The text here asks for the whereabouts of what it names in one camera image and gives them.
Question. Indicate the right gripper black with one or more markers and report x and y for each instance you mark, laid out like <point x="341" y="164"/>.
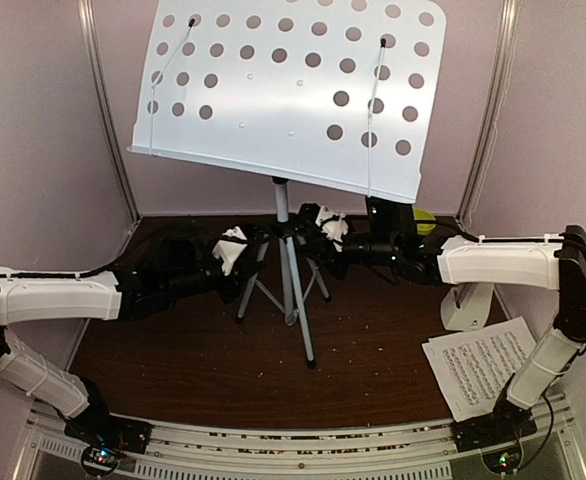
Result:
<point x="327" y="252"/>

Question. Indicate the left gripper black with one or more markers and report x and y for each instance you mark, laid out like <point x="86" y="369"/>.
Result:
<point x="240" y="270"/>

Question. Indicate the light blue music stand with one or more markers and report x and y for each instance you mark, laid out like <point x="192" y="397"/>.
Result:
<point x="331" y="99"/>

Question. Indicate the sheet music page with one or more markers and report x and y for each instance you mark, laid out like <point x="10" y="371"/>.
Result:
<point x="471" y="368"/>

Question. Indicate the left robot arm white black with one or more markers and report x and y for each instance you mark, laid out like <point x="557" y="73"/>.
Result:
<point x="162" y="269"/>

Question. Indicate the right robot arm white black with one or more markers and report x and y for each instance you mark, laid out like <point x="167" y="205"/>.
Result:
<point x="394" y="240"/>

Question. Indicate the green bowl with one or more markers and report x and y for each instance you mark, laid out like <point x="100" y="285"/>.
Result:
<point x="425" y="223"/>

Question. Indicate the white metronome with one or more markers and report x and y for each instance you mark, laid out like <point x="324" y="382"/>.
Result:
<point x="466" y="307"/>

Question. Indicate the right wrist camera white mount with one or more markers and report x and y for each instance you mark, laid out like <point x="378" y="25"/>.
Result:
<point x="333" y="226"/>

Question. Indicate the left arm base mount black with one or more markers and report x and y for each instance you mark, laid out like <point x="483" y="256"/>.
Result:
<point x="119" y="434"/>

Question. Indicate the aluminium front rail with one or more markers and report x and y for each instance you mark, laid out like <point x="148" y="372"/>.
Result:
<point x="422" y="450"/>

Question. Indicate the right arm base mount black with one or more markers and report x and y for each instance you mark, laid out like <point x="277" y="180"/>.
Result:
<point x="487" y="431"/>

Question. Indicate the aluminium corner post right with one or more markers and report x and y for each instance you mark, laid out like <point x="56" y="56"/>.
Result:
<point x="497" y="92"/>

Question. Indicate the aluminium corner post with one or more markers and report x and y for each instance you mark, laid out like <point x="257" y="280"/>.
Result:
<point x="497" y="92"/>
<point x="115" y="152"/>

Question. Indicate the aluminium corner post left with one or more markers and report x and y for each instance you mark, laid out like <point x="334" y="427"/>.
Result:
<point x="115" y="152"/>

